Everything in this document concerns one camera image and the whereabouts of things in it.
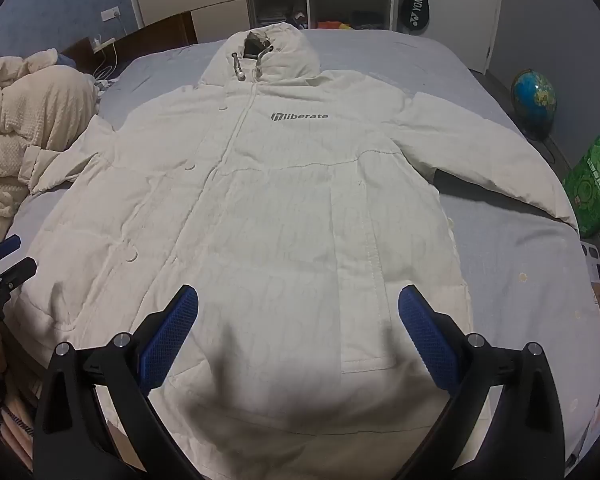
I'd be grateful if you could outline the white charging cable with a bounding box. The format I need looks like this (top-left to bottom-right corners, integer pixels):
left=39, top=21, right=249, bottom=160
left=92, top=42, right=120, bottom=88

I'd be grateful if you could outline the blue globe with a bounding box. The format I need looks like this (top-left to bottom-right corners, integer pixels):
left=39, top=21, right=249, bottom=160
left=510, top=69, right=558, bottom=142

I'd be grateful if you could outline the cream textured blanket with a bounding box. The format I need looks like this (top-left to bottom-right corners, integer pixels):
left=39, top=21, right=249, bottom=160
left=0, top=49, right=101, bottom=248

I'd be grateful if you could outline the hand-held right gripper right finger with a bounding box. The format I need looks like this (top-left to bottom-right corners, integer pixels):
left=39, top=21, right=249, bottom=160
left=397, top=284, right=566, bottom=480

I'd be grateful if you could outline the brown wooden headboard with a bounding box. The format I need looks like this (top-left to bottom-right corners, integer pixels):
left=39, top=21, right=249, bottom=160
left=60, top=11, right=198, bottom=68

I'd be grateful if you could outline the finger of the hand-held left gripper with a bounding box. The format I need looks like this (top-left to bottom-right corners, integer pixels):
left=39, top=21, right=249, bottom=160
left=0, top=234, right=22, bottom=273
left=0, top=256, right=38, bottom=296

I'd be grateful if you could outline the white hooded jacket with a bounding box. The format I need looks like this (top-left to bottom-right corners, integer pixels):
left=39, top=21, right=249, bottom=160
left=17, top=27, right=581, bottom=480

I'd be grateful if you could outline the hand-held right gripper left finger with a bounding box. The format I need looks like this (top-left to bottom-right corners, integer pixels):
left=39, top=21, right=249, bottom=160
left=32, top=284, right=201, bottom=480

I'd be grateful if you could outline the bed with grey sheet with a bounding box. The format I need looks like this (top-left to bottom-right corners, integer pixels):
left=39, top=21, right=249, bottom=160
left=0, top=27, right=600, bottom=480

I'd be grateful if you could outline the green patterned bag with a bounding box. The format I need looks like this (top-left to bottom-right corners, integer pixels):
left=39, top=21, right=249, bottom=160
left=562, top=135, right=600, bottom=239

